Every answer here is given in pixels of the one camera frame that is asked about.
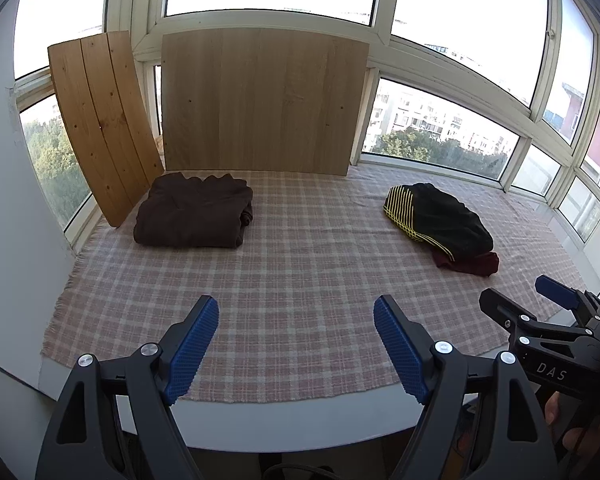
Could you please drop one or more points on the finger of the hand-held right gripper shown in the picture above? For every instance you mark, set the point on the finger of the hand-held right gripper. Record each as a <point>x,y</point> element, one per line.
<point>555,287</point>
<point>500,310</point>

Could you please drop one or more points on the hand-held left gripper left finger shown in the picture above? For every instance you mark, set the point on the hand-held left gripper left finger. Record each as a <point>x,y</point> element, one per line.
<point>192,350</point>

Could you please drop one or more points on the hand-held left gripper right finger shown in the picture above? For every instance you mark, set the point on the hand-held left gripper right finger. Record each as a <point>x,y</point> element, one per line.
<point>400,350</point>

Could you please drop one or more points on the dark red garment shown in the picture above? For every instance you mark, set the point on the dark red garment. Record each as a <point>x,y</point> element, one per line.
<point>475,265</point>

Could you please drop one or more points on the black shorts with yellow stripes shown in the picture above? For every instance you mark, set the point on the black shorts with yellow stripes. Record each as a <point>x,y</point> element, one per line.
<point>445,225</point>

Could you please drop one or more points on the person's right hand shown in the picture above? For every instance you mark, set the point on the person's right hand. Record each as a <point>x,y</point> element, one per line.
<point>552,410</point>

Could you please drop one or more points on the pink plaid blanket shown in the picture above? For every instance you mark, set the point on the pink plaid blanket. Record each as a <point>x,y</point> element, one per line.
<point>300,270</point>

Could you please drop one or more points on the folded brown garment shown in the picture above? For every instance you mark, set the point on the folded brown garment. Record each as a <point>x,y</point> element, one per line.
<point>190,215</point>

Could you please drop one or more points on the wooden plank board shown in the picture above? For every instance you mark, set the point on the wooden plank board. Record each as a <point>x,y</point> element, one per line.
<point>105,125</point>

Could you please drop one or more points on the light wood panel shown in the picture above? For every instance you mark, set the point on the light wood panel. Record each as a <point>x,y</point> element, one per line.
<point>260,105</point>

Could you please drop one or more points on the white window frame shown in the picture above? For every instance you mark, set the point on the white window frame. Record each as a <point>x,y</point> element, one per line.
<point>130,0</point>

